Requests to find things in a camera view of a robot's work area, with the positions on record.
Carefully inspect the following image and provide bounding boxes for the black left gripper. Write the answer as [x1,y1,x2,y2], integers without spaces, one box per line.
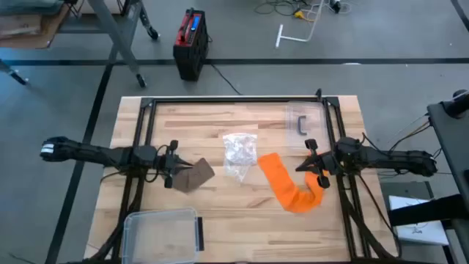
[156,139,194,190]

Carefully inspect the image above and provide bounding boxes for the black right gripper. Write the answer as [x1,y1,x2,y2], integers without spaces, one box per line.
[295,138,341,190]

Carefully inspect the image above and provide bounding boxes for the brown elastic bandage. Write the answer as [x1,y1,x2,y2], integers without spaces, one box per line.
[171,157,216,194]

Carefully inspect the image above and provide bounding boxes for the orange elastic bandage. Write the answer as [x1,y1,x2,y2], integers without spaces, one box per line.
[256,152,330,214]

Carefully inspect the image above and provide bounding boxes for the clear plastic zip bag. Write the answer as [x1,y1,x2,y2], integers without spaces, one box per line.
[221,132,259,183]

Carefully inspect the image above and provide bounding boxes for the clear plastic storage bin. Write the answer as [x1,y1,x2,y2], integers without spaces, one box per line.
[122,207,204,264]

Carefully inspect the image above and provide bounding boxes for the red and black power station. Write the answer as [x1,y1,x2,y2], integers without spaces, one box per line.
[172,7,210,82]

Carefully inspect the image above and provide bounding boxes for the black flat beam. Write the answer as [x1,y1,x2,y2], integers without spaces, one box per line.
[387,193,469,227]

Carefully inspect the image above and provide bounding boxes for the white T-shaped pipe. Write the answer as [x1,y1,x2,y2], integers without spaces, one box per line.
[274,0,326,50]

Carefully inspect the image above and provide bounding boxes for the white paper box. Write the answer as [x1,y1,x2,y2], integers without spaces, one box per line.
[388,195,450,246]

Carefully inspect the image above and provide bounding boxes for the grey rolling cart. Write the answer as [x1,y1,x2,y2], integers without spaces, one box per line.
[0,0,161,89]

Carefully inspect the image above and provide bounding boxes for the black side table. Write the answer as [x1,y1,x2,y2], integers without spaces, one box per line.
[426,89,469,206]

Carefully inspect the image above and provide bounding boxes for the brown cardboard sheet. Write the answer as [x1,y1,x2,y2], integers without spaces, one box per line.
[0,3,70,51]

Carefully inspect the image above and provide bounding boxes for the clear lid with black handle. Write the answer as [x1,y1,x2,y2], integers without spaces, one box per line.
[284,101,328,151]

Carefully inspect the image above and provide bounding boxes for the black cable bundle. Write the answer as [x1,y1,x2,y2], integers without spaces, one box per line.
[339,174,402,262]
[82,172,146,264]

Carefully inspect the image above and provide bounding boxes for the black aluminium rig frame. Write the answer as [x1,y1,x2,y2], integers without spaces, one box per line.
[109,88,367,264]

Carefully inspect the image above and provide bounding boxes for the black power cable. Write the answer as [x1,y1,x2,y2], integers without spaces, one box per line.
[207,34,243,96]

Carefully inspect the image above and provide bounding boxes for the tangled dark floor cables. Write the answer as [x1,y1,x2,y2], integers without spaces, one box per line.
[254,0,312,18]

